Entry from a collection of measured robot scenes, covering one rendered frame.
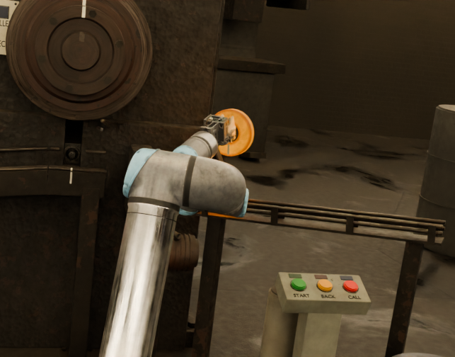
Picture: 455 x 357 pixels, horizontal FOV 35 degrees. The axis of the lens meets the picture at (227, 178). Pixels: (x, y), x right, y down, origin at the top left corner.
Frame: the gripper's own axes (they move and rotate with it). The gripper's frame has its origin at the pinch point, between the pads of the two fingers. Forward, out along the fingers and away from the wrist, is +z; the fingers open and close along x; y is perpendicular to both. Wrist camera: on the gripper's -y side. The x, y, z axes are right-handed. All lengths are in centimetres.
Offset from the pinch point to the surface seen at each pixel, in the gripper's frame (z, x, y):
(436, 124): 229, -38, -81
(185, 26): 22.5, 27.8, 24.9
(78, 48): -20, 44, 27
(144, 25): 1.5, 32.1, 30.2
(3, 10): -14, 77, 34
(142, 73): -2.3, 31.5, 14.9
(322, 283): -45, -46, -21
